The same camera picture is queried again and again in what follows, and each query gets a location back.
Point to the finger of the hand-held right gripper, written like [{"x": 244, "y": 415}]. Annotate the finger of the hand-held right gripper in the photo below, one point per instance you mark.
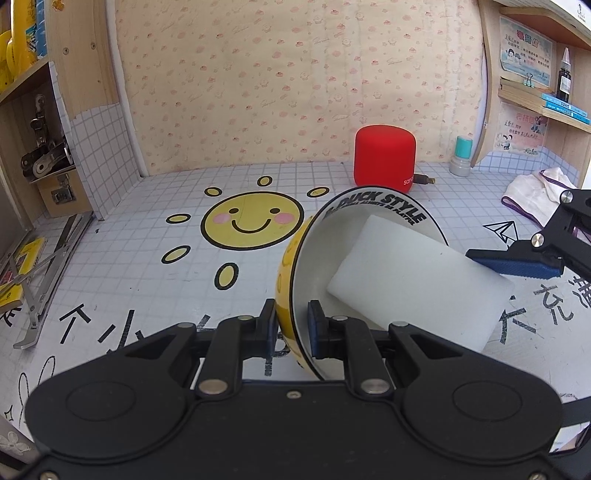
[{"x": 512, "y": 266}]

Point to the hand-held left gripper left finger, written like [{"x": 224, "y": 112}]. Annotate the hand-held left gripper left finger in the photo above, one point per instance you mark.
[{"x": 271, "y": 323}]

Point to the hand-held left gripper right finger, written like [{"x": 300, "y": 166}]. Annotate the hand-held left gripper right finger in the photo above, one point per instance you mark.
[{"x": 316, "y": 333}]

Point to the yellow duck print bowl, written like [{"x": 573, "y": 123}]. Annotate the yellow duck print bowl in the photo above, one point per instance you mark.
[{"x": 323, "y": 258}]

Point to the white sponge block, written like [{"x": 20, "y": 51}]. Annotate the white sponge block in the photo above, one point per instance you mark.
[{"x": 415, "y": 286}]

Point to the white cloth purple trim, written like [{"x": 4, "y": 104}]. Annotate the white cloth purple trim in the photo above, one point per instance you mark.
[{"x": 528, "y": 191}]

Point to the teal capped small bottle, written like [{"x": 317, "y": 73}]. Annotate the teal capped small bottle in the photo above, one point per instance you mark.
[{"x": 461, "y": 154}]

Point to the small pink cartoon poster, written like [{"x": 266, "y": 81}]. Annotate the small pink cartoon poster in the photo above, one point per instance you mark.
[{"x": 521, "y": 127}]

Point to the blue book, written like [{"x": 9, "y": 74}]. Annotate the blue book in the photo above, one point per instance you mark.
[{"x": 565, "y": 106}]

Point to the red cylindrical speaker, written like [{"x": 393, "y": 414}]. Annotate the red cylindrical speaker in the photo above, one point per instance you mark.
[{"x": 384, "y": 154}]

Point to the tan notebook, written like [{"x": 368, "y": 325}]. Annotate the tan notebook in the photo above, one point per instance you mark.
[{"x": 519, "y": 86}]

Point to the binder clip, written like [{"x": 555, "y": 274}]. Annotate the binder clip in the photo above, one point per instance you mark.
[{"x": 530, "y": 81}]

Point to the dark dropper bottle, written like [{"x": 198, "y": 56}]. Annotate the dark dropper bottle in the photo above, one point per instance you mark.
[{"x": 563, "y": 81}]

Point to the cartoon picture card with clip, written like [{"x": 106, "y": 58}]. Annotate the cartoon picture card with clip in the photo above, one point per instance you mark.
[{"x": 524, "y": 46}]

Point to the silver folding stand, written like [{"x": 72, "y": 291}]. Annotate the silver folding stand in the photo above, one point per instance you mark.
[{"x": 41, "y": 300}]

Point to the cardboard box with latch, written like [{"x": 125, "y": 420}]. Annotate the cardboard box with latch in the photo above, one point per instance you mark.
[{"x": 60, "y": 194}]

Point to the yellow book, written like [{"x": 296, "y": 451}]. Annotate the yellow book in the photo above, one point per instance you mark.
[{"x": 27, "y": 258}]

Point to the white box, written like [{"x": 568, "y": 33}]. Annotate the white box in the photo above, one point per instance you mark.
[{"x": 575, "y": 11}]

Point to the metal clamp tools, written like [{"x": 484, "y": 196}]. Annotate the metal clamp tools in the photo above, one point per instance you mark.
[{"x": 41, "y": 157}]

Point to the yellow round toy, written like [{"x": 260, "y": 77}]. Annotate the yellow round toy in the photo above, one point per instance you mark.
[{"x": 4, "y": 60}]

